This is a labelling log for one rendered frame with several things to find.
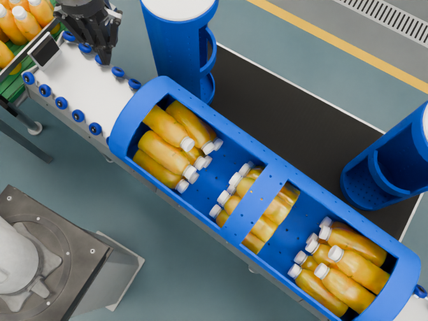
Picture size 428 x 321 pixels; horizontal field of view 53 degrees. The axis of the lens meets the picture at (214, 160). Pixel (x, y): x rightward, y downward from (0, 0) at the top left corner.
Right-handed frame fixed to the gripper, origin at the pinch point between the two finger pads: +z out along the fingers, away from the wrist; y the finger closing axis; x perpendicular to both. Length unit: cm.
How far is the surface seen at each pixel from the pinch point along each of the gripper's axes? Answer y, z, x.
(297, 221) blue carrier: 54, 53, -22
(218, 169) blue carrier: 27, 53, -8
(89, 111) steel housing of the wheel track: -19, 56, 7
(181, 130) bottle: 15.6, 33.0, -3.7
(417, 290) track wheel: 91, 52, -39
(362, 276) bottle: 68, 35, -38
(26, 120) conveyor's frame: -77, 131, 28
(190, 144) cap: 18.4, 33.4, -7.5
